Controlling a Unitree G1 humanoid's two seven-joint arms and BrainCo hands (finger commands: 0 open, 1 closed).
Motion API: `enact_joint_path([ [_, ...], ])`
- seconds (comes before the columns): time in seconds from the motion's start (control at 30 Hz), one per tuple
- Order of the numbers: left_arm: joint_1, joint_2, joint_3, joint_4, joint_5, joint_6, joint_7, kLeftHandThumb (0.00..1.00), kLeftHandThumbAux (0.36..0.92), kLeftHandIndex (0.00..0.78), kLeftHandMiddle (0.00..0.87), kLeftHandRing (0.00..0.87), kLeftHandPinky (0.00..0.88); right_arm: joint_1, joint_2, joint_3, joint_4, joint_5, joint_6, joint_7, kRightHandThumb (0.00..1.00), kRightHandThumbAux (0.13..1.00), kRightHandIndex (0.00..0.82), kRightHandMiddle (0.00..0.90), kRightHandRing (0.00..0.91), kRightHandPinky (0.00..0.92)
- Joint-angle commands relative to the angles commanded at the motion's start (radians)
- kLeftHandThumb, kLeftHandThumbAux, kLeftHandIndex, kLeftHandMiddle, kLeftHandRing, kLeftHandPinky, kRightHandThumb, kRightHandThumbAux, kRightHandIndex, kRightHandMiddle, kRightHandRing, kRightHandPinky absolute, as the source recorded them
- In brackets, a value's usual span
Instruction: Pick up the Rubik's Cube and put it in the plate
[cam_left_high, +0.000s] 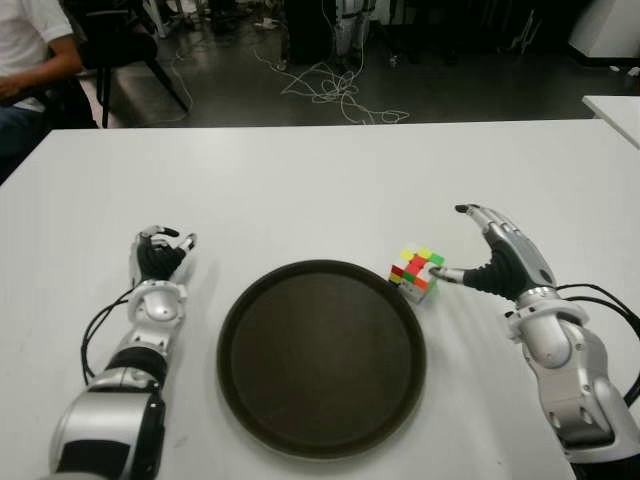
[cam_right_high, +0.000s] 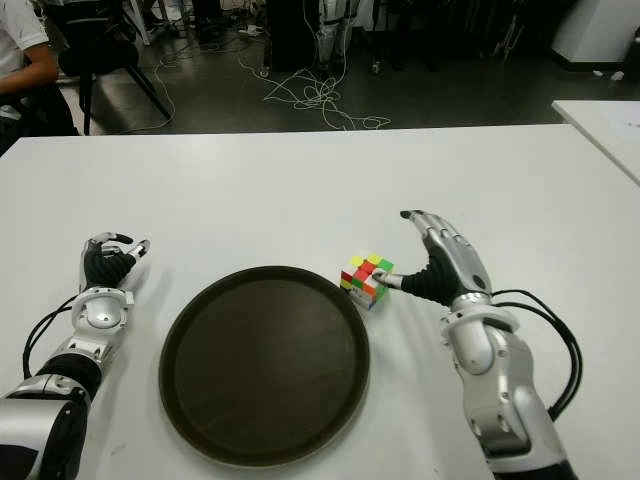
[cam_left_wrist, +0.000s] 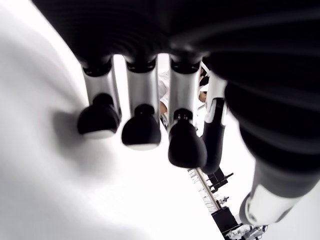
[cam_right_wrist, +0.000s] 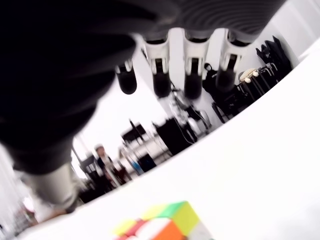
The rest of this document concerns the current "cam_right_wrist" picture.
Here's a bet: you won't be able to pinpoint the silver standing robot legs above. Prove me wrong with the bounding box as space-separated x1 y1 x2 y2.
169 94 211 136

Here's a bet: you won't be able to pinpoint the multicoloured Rubik's cube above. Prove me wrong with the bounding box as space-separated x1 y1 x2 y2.
112 200 213 240

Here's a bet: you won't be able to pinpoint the black cabinet on casters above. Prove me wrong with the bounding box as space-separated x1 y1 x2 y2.
153 118 198 156

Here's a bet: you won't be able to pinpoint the hanging black jacket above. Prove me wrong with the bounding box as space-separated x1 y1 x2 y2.
256 36 295 75

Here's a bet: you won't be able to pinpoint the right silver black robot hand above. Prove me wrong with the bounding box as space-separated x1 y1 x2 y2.
0 0 288 216

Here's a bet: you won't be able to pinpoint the seated person in white shirt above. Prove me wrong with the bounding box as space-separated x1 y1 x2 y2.
93 143 118 188

